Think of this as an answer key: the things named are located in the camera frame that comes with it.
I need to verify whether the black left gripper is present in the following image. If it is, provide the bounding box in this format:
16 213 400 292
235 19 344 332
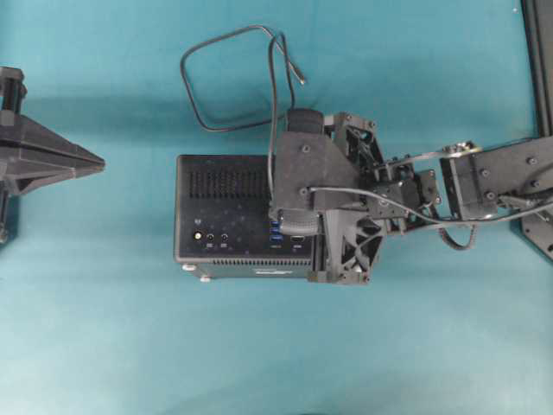
0 66 106 246

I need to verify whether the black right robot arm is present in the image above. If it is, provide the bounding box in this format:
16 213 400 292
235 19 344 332
267 109 552 284

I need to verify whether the black aluminium table frame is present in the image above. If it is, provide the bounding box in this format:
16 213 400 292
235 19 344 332
509 0 553 260

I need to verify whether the black mini PC box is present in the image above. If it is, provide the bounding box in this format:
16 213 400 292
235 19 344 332
174 155 312 281

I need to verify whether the black USB cable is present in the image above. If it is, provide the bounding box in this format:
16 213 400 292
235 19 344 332
179 24 308 233

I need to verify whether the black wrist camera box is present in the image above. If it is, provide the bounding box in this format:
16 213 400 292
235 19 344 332
286 108 325 134

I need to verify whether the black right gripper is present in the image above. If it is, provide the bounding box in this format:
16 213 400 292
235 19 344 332
269 112 441 285

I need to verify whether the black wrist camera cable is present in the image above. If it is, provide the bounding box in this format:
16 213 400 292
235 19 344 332
300 185 553 251

